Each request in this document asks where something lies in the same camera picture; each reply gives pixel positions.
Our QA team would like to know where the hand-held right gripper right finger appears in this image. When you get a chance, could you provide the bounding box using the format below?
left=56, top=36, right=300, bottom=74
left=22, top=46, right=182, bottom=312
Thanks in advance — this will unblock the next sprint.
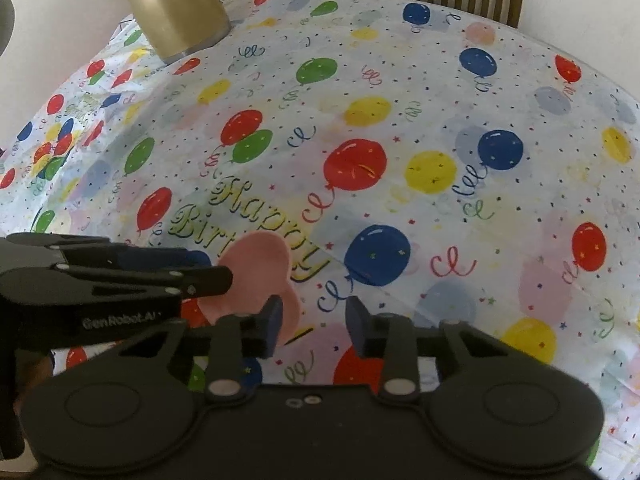
left=345, top=296, right=507, bottom=397

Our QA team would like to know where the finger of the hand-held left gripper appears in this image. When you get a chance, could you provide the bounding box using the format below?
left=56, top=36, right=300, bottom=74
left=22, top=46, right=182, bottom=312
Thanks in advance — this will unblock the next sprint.
left=0, top=265, right=234, bottom=307
left=6, top=232, right=213, bottom=270

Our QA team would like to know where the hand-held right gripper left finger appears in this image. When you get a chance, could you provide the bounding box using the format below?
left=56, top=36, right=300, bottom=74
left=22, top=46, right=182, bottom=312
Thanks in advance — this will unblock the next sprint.
left=120, top=295, right=284, bottom=404

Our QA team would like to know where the pink mouse-shaped plate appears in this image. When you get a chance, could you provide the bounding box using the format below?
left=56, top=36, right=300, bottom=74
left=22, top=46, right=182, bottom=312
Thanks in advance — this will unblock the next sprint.
left=181, top=232, right=303, bottom=347

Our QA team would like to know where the balloon print tablecloth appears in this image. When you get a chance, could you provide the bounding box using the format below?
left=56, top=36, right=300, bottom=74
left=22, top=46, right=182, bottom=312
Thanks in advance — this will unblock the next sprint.
left=0, top=0, right=640, bottom=480

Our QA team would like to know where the grey rounded object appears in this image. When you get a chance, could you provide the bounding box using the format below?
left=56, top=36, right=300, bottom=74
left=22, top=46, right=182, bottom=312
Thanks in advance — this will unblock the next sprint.
left=0, top=0, right=16, bottom=56

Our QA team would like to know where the gold metal kettle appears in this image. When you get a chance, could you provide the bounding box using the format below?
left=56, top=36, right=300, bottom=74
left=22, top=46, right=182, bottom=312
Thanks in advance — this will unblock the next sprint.
left=122, top=0, right=232, bottom=64

